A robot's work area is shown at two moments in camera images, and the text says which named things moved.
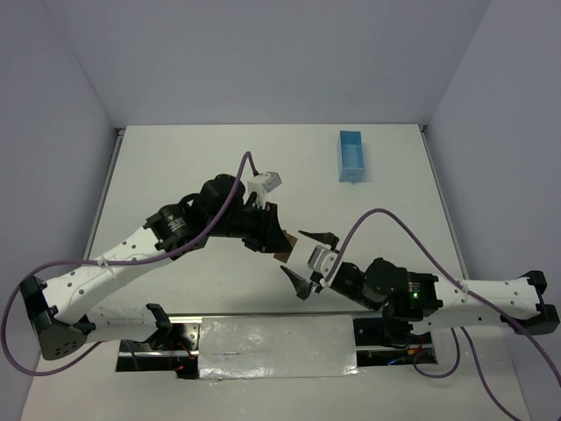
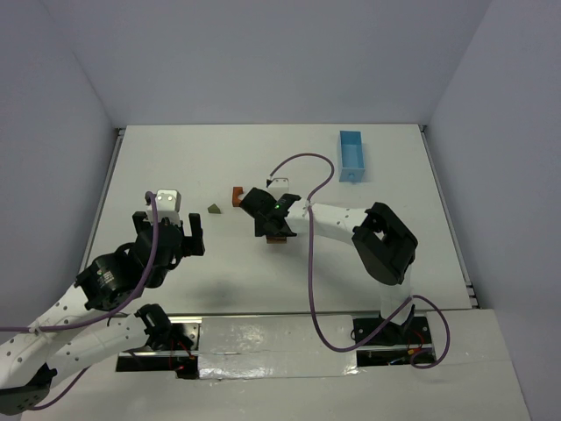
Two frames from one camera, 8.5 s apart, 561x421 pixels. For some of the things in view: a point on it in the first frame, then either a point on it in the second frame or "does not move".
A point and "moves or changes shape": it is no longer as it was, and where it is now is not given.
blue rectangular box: x=351 y=161 does not move
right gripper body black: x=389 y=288 to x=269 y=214
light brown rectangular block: x=283 y=256 moves or changes shape
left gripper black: x=266 y=226 to x=193 y=245
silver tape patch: x=276 y=346 does not move
